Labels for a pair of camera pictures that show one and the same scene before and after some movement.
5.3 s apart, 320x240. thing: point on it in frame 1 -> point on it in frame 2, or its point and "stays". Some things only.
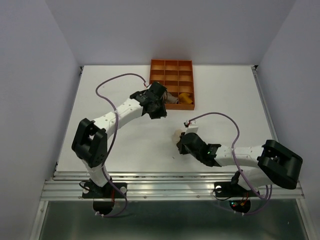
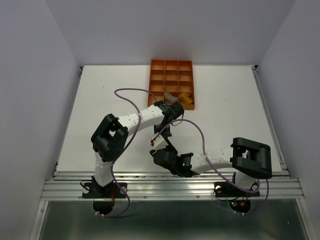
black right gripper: [180, 145] -> [174, 150]
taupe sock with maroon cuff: [170, 99] stays
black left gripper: [162, 113] -> [167, 133]
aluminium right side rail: [264, 103] stays
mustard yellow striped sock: [184, 98] stays
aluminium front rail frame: [159, 186] stays
